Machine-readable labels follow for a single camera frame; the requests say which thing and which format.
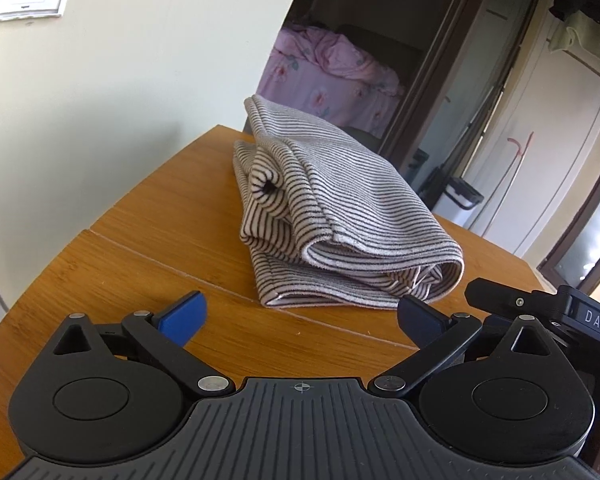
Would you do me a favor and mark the striped grey white sweater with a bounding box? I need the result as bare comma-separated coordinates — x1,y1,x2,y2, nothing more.
233,96,465,309

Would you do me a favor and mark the dark framed window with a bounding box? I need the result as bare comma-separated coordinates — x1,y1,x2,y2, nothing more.
539,176,600,294

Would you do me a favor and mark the white bin black lid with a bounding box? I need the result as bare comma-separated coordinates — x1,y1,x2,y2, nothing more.
432,177,483,226

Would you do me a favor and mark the white door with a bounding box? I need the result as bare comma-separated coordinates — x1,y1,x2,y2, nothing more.
466,14,600,257

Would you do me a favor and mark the pink floral bed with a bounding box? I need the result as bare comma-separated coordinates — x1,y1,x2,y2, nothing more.
257,26,404,139

